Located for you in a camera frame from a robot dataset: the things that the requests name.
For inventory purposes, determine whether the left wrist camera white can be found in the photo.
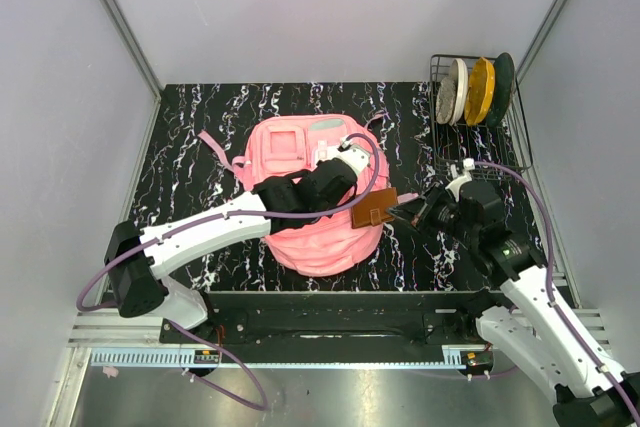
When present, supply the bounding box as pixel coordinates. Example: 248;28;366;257
337;143;371;177

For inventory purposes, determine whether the yellow plate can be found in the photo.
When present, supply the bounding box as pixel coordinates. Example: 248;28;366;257
464;57;496;126

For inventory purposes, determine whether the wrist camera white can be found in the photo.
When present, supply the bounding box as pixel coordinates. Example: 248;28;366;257
446;158;475;202
337;143;371;177

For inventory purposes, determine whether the black wire dish rack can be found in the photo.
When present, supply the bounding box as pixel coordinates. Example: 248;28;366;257
429;54;533;174

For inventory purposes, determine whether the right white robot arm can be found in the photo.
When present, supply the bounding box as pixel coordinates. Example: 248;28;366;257
388;180;639;426

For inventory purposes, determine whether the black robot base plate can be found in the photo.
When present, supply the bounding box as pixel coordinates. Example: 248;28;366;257
159;291;516;348

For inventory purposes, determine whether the white grey plate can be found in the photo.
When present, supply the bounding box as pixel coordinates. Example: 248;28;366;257
435;58;469;125

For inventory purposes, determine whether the dark green plate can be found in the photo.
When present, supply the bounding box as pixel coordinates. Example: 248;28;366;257
485;52;515;128

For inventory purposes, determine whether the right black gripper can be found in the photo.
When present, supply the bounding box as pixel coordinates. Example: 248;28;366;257
387;182;478;245

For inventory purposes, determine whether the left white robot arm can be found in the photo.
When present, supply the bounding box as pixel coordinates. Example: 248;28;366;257
105;150;369;343

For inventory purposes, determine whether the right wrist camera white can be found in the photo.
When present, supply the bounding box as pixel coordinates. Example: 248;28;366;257
446;158;475;202

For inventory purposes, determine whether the brown leather wallet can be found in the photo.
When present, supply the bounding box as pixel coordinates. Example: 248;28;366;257
350;187;398;229

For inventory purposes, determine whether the pink student backpack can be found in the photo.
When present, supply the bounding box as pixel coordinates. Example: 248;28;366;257
198;114;393;277

